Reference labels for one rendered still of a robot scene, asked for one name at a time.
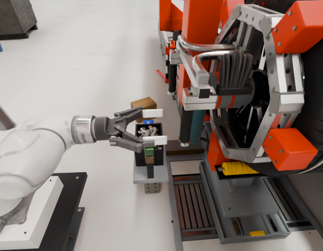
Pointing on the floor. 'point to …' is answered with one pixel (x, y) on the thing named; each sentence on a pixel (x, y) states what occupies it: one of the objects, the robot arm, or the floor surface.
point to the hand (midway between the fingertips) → (161, 125)
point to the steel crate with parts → (13, 19)
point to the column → (152, 188)
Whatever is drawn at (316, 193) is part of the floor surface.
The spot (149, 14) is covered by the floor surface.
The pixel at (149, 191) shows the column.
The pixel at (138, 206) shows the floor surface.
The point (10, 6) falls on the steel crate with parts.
